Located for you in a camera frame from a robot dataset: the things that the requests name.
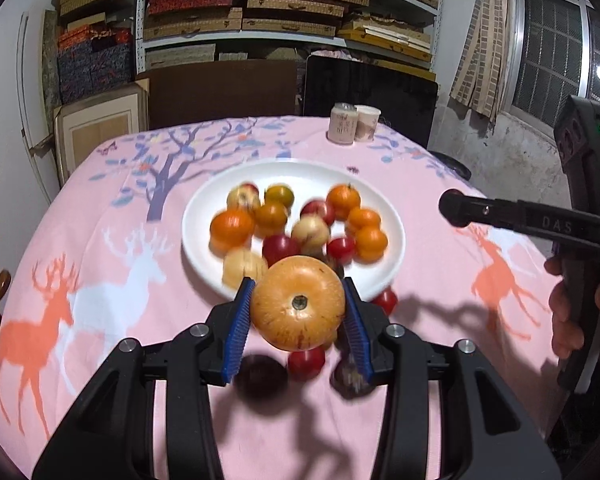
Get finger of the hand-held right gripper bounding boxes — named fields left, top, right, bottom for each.
left=439, top=188, right=600, bottom=248

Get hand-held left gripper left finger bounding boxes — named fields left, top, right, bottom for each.
left=32, top=276, right=257, bottom=480

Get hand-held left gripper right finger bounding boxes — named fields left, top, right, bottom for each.
left=341, top=276, right=563, bottom=480

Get large yellow apple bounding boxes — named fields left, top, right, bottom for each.
left=250, top=255, right=347, bottom=352

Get large orange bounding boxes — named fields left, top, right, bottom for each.
left=209, top=208, right=256, bottom=253

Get greenish orange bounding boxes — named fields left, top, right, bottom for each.
left=264, top=184, right=296, bottom=209

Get white round plate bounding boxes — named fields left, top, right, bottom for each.
left=181, top=158, right=407, bottom=306

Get person's right hand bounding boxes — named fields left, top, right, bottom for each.
left=544, top=255, right=600, bottom=361

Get barred window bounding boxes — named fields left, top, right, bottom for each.
left=510, top=0, right=600, bottom=136

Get brick pattern paper sheets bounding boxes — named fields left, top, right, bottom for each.
left=450, top=0, right=512, bottom=121

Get pink printed tablecloth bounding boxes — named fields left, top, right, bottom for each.
left=0, top=116, right=566, bottom=480

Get printed paper cup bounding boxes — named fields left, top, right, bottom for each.
left=354, top=105, right=381, bottom=142

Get black flat panel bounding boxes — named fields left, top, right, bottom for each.
left=304, top=55, right=439, bottom=153

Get pink drink can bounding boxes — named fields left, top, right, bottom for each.
left=327, top=102, right=358, bottom=145

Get brown board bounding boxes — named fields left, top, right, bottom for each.
left=135, top=59, right=306, bottom=131

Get pile of blue patterned boxes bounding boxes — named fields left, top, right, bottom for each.
left=55, top=25, right=136, bottom=106

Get white metal shelf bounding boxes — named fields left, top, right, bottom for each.
left=135, top=0, right=443, bottom=81

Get wooden picture frame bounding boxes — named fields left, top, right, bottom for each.
left=54, top=85, right=149, bottom=188

